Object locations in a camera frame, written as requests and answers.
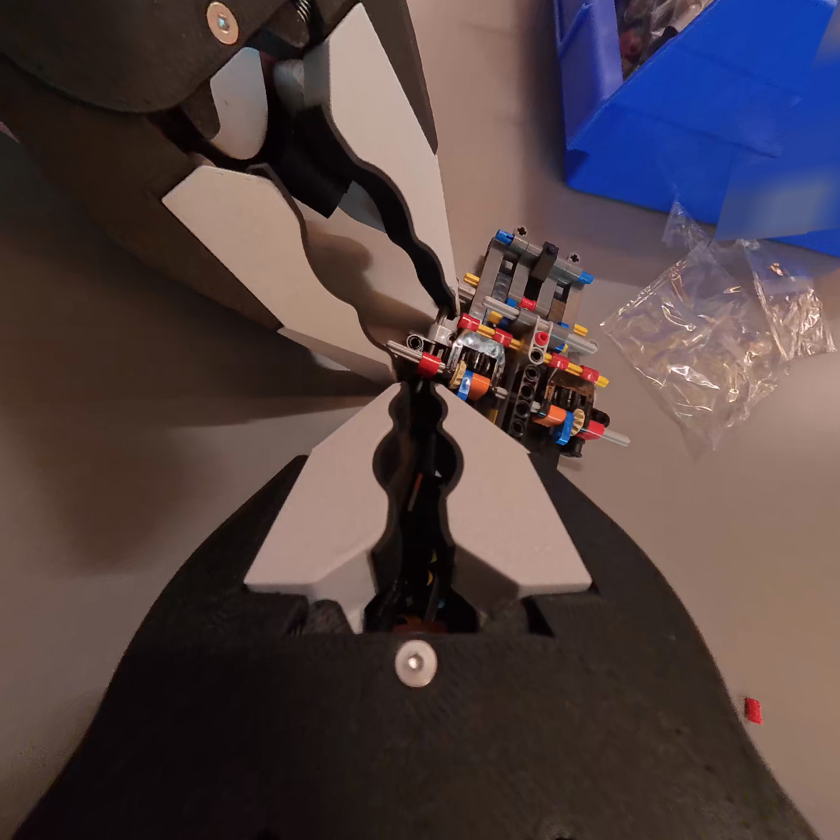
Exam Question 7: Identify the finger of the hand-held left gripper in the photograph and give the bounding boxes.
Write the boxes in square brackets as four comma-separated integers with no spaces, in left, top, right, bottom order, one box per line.
[272,2,460,312]
[161,46,403,385]

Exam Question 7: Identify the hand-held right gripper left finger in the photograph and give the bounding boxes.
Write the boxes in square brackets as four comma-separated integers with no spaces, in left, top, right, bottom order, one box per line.
[243,382,404,634]

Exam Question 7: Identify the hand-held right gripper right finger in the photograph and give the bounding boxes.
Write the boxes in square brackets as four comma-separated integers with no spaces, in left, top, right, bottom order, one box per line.
[433,382,593,618]

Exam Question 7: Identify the multicolour lego technic assembly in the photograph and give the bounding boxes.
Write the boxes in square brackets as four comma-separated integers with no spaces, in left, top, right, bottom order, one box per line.
[386,225,632,470]

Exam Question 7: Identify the pile of loose lego pieces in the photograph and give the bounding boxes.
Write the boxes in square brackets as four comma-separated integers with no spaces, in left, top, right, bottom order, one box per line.
[613,0,716,80]

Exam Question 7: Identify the large clear plastic bag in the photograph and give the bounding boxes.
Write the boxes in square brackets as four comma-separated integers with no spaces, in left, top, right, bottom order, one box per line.
[600,256,791,455]

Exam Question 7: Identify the blue plastic bin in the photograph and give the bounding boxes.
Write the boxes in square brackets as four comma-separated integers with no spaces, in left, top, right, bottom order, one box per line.
[553,0,840,257]

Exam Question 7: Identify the small clear plastic bag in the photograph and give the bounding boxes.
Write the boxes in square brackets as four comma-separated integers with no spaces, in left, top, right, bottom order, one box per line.
[661,200,836,361]

